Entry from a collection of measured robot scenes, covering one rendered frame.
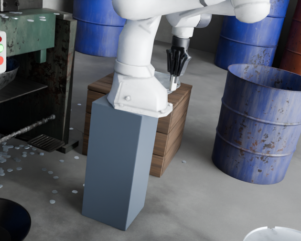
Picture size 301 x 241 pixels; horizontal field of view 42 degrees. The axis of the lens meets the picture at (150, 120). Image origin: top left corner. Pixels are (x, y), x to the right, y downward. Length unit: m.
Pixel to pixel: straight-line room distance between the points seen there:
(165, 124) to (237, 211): 0.47
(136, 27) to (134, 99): 0.23
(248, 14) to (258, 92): 0.63
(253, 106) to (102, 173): 0.76
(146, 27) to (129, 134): 0.34
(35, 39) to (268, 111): 1.02
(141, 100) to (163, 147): 0.51
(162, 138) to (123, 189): 0.42
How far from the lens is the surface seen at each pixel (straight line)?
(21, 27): 1.57
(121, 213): 1.42
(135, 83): 1.24
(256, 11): 1.19
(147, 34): 1.25
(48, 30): 1.70
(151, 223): 1.51
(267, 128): 1.81
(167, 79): 1.89
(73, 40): 1.75
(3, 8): 1.58
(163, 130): 1.69
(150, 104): 1.24
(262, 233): 1.18
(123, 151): 1.30
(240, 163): 1.89
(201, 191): 1.76
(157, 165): 1.76
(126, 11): 1.14
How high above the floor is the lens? 0.90
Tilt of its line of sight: 22 degrees down
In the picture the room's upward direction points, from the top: 9 degrees clockwise
